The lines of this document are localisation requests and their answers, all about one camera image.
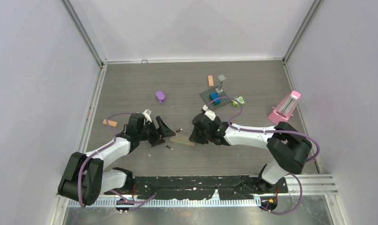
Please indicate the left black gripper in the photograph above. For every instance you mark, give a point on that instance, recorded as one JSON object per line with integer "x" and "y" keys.
{"x": 153, "y": 141}

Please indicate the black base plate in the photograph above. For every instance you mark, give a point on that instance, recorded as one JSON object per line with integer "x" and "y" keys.
{"x": 236, "y": 187}

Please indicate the beige remote control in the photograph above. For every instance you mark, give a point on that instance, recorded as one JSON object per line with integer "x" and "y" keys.
{"x": 181, "y": 139}

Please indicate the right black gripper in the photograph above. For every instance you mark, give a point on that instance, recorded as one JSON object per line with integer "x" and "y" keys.
{"x": 195, "y": 138}

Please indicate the green owl toy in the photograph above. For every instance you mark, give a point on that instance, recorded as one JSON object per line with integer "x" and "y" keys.
{"x": 238, "y": 101}

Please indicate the pink metronome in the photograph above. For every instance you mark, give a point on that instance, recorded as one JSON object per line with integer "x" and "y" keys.
{"x": 283, "y": 111}

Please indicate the grey lego tower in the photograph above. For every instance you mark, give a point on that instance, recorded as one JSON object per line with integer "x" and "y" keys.
{"x": 218, "y": 88}

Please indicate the blue lego brick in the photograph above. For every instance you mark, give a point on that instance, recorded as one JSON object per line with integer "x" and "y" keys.
{"x": 214, "y": 97}

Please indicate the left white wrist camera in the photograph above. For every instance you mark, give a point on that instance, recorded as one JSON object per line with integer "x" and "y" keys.
{"x": 147, "y": 114}

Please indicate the grey lego baseplate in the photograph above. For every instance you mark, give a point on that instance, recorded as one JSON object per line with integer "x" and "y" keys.
{"x": 205, "y": 97}

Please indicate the purple plastic toy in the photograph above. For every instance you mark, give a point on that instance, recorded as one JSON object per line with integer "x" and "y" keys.
{"x": 161, "y": 97}

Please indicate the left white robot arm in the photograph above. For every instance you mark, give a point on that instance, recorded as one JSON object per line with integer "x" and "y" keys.
{"x": 85, "y": 178}

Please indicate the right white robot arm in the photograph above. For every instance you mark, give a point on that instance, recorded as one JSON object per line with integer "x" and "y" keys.
{"x": 288, "y": 147}

